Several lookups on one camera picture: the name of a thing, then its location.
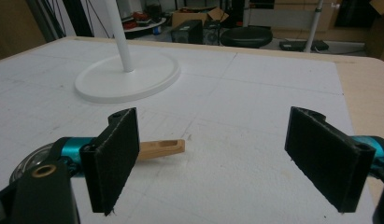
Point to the white pole on black base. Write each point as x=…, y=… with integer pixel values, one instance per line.
x=311, y=37

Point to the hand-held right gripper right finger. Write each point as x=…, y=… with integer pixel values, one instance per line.
x=326, y=158

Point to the white foam sheet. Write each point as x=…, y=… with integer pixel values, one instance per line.
x=230, y=102

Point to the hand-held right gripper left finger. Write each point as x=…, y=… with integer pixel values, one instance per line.
x=110, y=161

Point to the black metal stand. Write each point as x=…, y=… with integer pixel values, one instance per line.
x=75, y=17

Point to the round clear glass container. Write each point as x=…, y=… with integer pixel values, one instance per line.
x=34, y=159

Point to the open cardboard box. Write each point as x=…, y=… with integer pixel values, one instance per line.
x=192, y=16

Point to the black box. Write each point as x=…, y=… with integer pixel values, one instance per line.
x=187, y=31

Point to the large brown cardboard box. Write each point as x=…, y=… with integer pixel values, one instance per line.
x=379, y=34

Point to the white round side table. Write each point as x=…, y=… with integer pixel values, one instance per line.
x=146, y=25

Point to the black round stool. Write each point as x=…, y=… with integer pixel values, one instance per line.
x=246, y=36

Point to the white stand with round base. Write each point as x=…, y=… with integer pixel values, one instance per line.
x=127, y=77

